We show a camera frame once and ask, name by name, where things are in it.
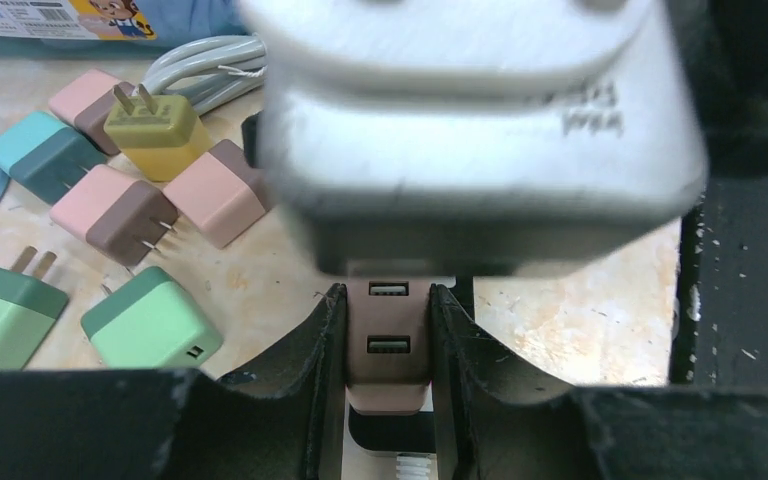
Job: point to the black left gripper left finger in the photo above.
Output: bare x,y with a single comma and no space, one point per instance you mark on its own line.
278,416

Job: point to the yellow USB charger plug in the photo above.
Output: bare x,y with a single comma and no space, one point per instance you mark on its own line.
162,135

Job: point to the lavender cloth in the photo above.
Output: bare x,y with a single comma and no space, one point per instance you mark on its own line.
176,22

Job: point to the teal plastic basin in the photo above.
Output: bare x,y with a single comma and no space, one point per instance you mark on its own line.
75,30

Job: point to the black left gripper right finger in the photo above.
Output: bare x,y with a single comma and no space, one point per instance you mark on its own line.
497,416

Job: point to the black power strip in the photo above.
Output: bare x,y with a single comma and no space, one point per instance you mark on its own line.
390,433

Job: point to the teal USB charger plug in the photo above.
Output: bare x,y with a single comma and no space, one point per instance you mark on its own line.
47,156

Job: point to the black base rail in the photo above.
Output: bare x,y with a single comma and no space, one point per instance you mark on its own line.
721,324

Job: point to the green plug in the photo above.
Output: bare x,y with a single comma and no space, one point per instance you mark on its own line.
151,321
29,308

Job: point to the brown pink USB charger plug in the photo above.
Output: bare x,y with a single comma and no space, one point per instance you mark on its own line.
85,104

